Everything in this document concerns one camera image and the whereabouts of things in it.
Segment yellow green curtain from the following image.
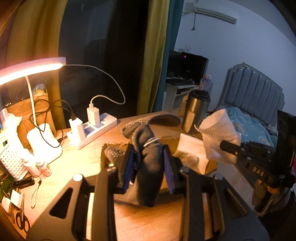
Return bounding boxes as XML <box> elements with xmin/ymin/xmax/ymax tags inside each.
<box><xmin>137</xmin><ymin>0</ymin><xmax>170</xmax><ymax>115</ymax></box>

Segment brown paper bag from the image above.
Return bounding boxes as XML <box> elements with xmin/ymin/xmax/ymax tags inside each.
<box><xmin>7</xmin><ymin>93</ymin><xmax>57</xmax><ymax>149</ymax></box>

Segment black monitor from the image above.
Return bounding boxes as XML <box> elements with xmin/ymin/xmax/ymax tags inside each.
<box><xmin>166</xmin><ymin>50</ymin><xmax>209</xmax><ymax>85</ymax></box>

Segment white air conditioner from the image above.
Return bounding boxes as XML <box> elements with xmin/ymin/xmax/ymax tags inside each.
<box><xmin>182</xmin><ymin>2</ymin><xmax>237</xmax><ymax>24</ymax></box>

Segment white desk lamp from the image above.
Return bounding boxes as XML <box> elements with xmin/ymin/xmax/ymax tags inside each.
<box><xmin>1</xmin><ymin>57</ymin><xmax>66</xmax><ymax>164</ymax></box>

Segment small labelled pill bottle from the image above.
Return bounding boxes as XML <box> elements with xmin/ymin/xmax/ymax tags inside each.
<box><xmin>36</xmin><ymin>161</ymin><xmax>52</xmax><ymax>177</ymax></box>

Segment white paper sheet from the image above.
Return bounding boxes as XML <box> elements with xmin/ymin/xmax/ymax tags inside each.
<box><xmin>176</xmin><ymin>133</ymin><xmax>209</xmax><ymax>175</ymax></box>

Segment brown cardboard box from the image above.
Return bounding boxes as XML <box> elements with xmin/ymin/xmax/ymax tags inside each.
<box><xmin>100</xmin><ymin>136</ymin><xmax>218</xmax><ymax>195</ymax></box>

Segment light blue blanket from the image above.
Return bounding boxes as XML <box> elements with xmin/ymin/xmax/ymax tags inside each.
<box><xmin>225</xmin><ymin>107</ymin><xmax>275</xmax><ymax>147</ymax></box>

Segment steel travel mug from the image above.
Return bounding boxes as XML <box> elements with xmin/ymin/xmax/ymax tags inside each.
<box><xmin>182</xmin><ymin>89</ymin><xmax>211</xmax><ymax>135</ymax></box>

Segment white paper towel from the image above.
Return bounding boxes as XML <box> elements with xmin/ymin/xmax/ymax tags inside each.
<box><xmin>195</xmin><ymin>109</ymin><xmax>241</xmax><ymax>165</ymax></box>

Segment black scissors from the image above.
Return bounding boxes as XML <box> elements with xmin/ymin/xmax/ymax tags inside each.
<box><xmin>16</xmin><ymin>194</ymin><xmax>31</xmax><ymax>233</ymax></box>

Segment white tape roll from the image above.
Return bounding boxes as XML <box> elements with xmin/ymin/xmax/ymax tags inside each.
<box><xmin>1</xmin><ymin>196</ymin><xmax>11</xmax><ymax>214</ymax></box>

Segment clear bubble wrap bag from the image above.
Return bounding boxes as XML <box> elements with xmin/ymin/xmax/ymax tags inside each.
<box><xmin>173</xmin><ymin>150</ymin><xmax>199</xmax><ymax>165</ymax></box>

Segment grey padded headboard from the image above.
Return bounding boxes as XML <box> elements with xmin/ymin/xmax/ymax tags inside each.
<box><xmin>217</xmin><ymin>62</ymin><xmax>285</xmax><ymax>126</ymax></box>

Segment white woven basket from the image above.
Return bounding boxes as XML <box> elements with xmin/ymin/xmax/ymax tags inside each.
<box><xmin>1</xmin><ymin>138</ymin><xmax>28</xmax><ymax>181</ymax></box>

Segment black flashlight with lanyard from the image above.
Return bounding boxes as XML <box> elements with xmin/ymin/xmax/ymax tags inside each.
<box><xmin>12</xmin><ymin>176</ymin><xmax>42</xmax><ymax>209</ymax></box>

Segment dark grey grip socks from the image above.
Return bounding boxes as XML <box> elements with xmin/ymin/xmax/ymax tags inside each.
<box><xmin>114</xmin><ymin>113</ymin><xmax>181</xmax><ymax>207</ymax></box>

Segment white power strip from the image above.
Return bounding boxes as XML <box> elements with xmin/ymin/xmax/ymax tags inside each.
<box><xmin>67</xmin><ymin>113</ymin><xmax>117</xmax><ymax>150</ymax></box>

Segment white pill bottle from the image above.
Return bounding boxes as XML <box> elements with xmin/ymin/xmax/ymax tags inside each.
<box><xmin>23</xmin><ymin>154</ymin><xmax>41</xmax><ymax>177</ymax></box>

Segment white charger with black cable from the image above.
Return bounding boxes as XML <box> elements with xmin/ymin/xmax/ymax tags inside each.
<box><xmin>69</xmin><ymin>118</ymin><xmax>86</xmax><ymax>142</ymax></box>

